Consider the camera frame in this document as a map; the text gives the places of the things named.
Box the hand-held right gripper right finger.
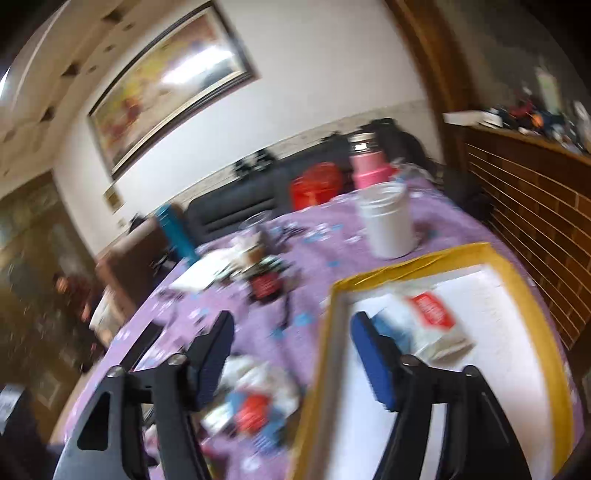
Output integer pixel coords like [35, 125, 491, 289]
[350, 311, 532, 480]

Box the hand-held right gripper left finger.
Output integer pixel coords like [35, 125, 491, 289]
[53, 310, 236, 480]

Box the light blue tissue packet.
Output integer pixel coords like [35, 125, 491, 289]
[369, 295, 416, 356]

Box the plain white tissue packet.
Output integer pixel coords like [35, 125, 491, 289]
[222, 355, 301, 407]

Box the red and blue tissue packet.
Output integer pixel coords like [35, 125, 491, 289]
[231, 392, 287, 439]

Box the white red-label tissue packet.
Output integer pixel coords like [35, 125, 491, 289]
[406, 291, 476, 363]

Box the yellow cardboard box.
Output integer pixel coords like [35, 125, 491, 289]
[288, 242, 575, 480]

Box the black phone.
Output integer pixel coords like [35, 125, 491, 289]
[121, 323, 163, 370]

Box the white book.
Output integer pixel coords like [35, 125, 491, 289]
[168, 251, 236, 291]

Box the small black red box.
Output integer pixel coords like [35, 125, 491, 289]
[247, 261, 289, 303]

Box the purple floral tablecloth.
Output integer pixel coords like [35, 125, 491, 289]
[60, 178, 587, 480]

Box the brown chair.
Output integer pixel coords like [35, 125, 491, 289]
[95, 222, 171, 324]

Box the teal bottle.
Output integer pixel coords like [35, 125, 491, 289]
[154, 204, 197, 259]

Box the clear glass cup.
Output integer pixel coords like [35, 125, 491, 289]
[238, 213, 275, 252]

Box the white plastic jar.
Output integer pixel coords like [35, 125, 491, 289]
[356, 181, 416, 259]

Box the dark grey sofa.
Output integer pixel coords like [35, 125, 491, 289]
[185, 138, 444, 245]

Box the red bag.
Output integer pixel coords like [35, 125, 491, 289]
[290, 162, 352, 213]

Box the pink thermos bottle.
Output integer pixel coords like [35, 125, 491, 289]
[347, 131, 393, 190]

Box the wooden glass cabinet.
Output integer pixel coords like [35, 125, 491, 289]
[0, 171, 93, 370]

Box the black bag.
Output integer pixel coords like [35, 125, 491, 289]
[369, 119, 435, 167]

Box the wooden sideboard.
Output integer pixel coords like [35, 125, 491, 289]
[443, 113, 591, 352]

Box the white flat box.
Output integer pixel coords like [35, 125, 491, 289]
[443, 111, 504, 129]

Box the framed painting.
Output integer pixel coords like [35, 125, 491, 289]
[88, 0, 258, 181]

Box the row of small sideboard clutter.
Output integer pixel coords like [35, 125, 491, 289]
[480, 65, 591, 153]

